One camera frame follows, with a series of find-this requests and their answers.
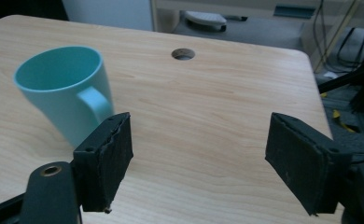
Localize white cabinet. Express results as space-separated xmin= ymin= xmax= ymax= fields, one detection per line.
xmin=62 ymin=0 xmax=155 ymax=32

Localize black cables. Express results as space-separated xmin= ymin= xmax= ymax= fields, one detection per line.
xmin=313 ymin=0 xmax=364 ymax=74

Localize black metal stand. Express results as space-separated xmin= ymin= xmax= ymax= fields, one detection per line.
xmin=317 ymin=34 xmax=364 ymax=114

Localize grey foot pedal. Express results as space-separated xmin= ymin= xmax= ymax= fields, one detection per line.
xmin=183 ymin=10 xmax=228 ymax=33

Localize light blue mug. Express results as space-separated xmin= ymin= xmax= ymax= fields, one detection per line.
xmin=13 ymin=46 xmax=116 ymax=148

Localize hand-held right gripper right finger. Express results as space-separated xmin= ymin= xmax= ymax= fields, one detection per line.
xmin=264 ymin=112 xmax=353 ymax=217

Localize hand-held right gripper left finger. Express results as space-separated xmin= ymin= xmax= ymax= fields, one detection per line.
xmin=73 ymin=112 xmax=134 ymax=215

